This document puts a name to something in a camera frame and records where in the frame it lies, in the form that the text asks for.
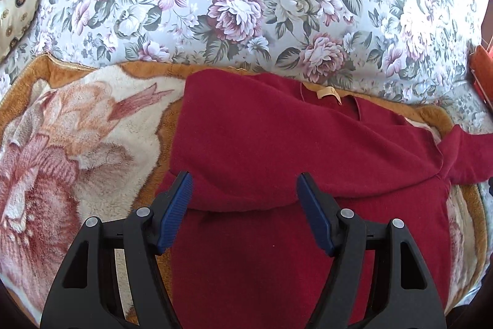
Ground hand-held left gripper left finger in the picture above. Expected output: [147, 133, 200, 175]
[40, 171, 194, 329]

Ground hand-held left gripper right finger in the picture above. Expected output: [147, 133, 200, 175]
[296, 172, 447, 329]

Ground dark red sweater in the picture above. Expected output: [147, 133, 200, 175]
[156, 69, 493, 329]

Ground brown flower print fleece blanket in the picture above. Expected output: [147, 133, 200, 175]
[0, 55, 488, 329]

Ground orange cloth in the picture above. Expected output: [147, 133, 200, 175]
[467, 43, 493, 107]

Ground cream medallion print pillow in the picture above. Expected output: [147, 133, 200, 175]
[0, 0, 40, 60]

